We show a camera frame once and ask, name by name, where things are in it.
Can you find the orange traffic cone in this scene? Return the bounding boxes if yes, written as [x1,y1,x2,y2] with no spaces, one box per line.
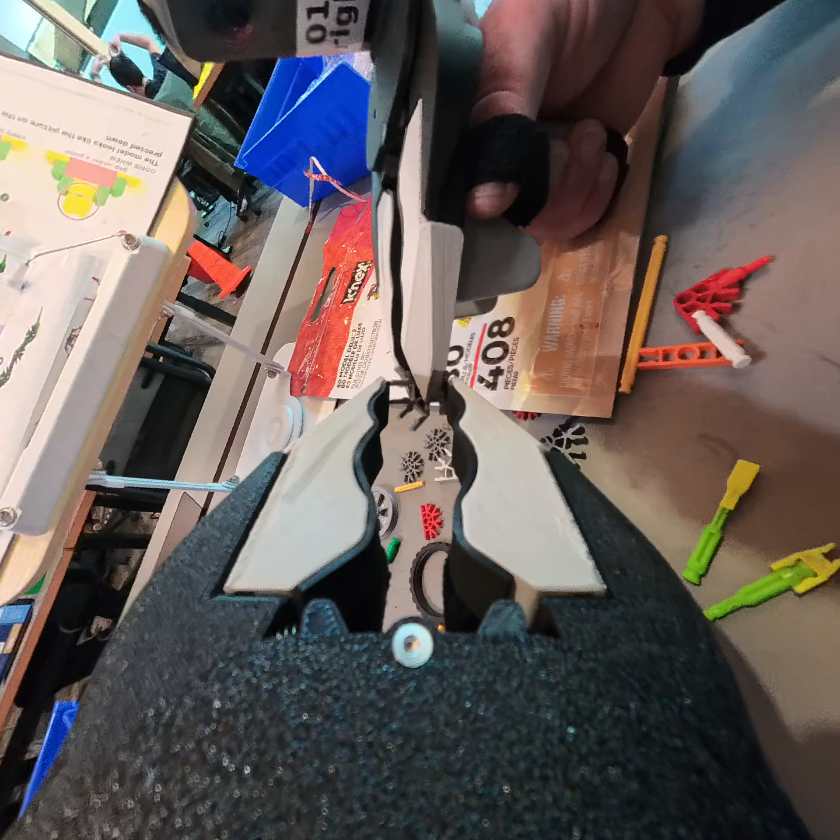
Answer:
[185,239,253,299]

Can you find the lime rod with yellow clip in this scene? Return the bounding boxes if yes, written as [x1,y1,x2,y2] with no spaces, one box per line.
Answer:
[703,543,840,621]
[682,459,761,585]

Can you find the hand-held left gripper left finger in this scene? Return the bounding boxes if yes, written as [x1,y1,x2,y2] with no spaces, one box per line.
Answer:
[224,379,389,632]

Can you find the red corner connector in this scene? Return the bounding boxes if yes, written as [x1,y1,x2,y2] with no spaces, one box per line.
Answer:
[674,268,744,336]

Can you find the instruction sheet board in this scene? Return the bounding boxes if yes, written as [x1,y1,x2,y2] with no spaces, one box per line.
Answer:
[0,52,198,605]

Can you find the grey wheel hub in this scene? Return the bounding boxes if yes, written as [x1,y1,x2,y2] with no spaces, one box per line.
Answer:
[371,484,401,539]

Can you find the red white ribbon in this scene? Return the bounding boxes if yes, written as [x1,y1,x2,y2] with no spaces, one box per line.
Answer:
[303,156,370,206]

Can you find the person's right hand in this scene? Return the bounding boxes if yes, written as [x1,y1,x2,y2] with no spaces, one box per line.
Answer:
[469,0,706,245]

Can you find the dark grey connector with strip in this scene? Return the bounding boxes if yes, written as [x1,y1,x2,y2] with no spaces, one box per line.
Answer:
[386,375,455,432]

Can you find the stand base disc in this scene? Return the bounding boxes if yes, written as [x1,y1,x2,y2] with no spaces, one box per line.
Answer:
[266,397,306,454]

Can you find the black rubber tyre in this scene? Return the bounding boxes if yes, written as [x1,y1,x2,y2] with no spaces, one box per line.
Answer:
[410,541,454,621]

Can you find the plain blue plastic bin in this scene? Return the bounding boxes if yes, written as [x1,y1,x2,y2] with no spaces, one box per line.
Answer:
[235,56,376,207]

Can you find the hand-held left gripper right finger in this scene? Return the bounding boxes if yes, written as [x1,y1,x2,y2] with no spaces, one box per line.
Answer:
[445,381,608,632]

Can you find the long yellow rod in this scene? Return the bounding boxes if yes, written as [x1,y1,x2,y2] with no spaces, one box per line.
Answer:
[619,235,669,395]

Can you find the white rod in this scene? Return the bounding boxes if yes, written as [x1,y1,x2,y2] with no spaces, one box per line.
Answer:
[692,310,752,368]

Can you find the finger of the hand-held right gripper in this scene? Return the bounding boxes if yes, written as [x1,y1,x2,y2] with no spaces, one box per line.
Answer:
[373,189,411,382]
[395,98,543,403]

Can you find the printed construction toy bag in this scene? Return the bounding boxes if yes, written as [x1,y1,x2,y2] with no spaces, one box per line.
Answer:
[289,77,672,419]

